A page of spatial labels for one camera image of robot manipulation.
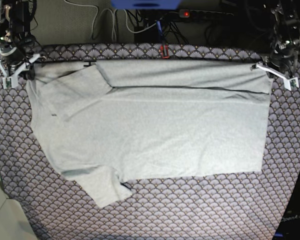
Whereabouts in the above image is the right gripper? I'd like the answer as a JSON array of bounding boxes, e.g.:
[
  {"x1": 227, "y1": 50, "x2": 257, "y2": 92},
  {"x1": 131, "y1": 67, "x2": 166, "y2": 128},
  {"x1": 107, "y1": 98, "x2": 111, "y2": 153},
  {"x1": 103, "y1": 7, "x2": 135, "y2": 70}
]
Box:
[{"x1": 0, "y1": 44, "x2": 35, "y2": 81}]

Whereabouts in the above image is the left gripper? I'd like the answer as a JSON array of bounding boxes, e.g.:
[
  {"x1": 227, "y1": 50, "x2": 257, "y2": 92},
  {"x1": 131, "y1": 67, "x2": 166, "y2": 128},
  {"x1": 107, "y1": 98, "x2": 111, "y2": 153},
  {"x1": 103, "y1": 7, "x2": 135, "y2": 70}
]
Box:
[{"x1": 261, "y1": 47, "x2": 299, "y2": 79}]

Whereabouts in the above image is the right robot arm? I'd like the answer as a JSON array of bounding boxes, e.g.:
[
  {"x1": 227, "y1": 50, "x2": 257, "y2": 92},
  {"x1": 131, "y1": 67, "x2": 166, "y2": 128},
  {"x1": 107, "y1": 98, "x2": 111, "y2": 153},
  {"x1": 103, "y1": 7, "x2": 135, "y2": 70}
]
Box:
[{"x1": 0, "y1": 0, "x2": 38, "y2": 80}]

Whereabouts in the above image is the light grey T-shirt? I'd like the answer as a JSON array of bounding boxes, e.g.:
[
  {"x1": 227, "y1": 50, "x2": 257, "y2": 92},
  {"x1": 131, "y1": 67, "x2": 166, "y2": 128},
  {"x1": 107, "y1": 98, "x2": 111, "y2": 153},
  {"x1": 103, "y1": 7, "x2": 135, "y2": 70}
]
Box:
[{"x1": 26, "y1": 60, "x2": 273, "y2": 208}]

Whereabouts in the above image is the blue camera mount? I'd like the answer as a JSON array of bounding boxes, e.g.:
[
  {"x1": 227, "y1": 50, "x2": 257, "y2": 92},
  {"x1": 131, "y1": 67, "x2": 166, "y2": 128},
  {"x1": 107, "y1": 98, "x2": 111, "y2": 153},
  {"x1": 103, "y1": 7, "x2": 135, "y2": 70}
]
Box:
[{"x1": 110, "y1": 0, "x2": 181, "y2": 10}]

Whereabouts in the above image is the beige plastic bin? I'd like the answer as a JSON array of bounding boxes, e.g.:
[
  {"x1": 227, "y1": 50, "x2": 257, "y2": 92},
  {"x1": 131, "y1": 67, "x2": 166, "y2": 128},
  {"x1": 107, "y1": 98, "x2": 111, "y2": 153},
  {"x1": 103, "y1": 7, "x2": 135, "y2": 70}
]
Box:
[{"x1": 0, "y1": 183, "x2": 37, "y2": 240}]

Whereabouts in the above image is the black OpenArm box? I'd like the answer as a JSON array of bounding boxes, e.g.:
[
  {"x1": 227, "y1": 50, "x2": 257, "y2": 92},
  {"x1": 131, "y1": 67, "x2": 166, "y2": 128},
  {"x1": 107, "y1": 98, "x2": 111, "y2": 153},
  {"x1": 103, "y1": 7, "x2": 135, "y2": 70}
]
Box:
[{"x1": 273, "y1": 173, "x2": 300, "y2": 240}]

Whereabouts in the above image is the red table clamp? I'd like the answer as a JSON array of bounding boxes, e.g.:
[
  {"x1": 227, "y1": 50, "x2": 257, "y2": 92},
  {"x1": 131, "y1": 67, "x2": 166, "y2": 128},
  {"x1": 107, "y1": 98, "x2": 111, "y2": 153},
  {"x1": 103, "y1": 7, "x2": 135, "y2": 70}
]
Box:
[{"x1": 160, "y1": 44, "x2": 170, "y2": 59}]

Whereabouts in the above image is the white cable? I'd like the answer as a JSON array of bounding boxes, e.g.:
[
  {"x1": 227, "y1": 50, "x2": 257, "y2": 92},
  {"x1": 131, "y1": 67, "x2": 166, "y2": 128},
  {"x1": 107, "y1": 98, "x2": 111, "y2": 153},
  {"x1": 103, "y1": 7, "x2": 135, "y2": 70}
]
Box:
[{"x1": 90, "y1": 7, "x2": 158, "y2": 42}]

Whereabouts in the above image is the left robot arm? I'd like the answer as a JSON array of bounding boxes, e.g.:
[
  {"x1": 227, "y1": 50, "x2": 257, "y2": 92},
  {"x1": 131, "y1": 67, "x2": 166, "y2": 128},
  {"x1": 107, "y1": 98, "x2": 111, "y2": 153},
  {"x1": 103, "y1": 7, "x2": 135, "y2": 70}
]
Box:
[{"x1": 267, "y1": 0, "x2": 300, "y2": 78}]

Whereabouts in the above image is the black power strip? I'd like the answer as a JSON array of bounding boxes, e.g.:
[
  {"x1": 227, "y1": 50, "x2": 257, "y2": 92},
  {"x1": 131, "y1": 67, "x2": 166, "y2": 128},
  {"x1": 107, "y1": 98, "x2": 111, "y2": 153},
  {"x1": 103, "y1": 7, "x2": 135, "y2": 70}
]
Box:
[{"x1": 178, "y1": 9, "x2": 235, "y2": 21}]

